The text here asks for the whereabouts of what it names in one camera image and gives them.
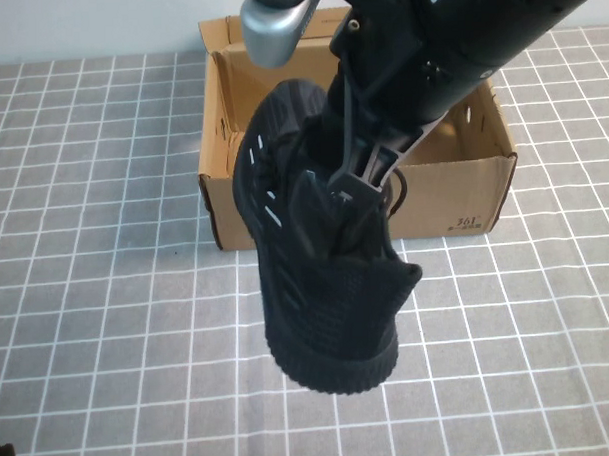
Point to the black mesh sneaker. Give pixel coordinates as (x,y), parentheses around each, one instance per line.
(332,312)

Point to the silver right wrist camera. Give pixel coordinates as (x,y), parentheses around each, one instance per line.
(272,29)

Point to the grey white-checked tablecloth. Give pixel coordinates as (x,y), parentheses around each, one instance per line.
(112,320)

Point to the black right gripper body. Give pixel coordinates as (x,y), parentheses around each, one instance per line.
(380,100)

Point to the brown cardboard shoe box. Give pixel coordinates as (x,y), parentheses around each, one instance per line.
(449,203)

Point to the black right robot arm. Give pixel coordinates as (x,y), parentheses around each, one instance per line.
(502,21)

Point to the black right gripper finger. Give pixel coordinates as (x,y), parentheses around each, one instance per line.
(314,212)
(359,216)

